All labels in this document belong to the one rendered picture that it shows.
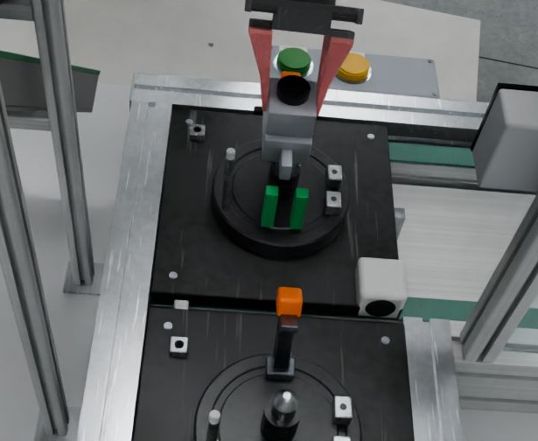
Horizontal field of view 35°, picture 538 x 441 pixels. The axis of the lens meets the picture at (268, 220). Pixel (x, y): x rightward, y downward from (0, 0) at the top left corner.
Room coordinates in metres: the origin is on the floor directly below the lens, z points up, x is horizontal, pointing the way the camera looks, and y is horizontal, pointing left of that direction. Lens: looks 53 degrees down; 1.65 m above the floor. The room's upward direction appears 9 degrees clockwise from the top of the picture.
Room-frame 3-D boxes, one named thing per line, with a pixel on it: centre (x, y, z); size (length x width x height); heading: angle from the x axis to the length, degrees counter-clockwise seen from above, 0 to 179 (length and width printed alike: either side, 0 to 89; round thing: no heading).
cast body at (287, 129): (0.55, 0.00, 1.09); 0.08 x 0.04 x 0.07; 6
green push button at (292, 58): (0.77, 0.00, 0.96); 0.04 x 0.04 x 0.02
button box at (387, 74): (0.77, -0.07, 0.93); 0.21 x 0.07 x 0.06; 96
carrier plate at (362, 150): (0.55, -0.01, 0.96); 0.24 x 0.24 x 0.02; 6
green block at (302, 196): (0.51, -0.03, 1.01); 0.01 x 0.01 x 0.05; 6
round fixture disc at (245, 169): (0.55, -0.01, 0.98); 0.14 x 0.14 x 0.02
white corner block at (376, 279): (0.46, -0.12, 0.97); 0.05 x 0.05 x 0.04; 6
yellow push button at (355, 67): (0.77, -0.07, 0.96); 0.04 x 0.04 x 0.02
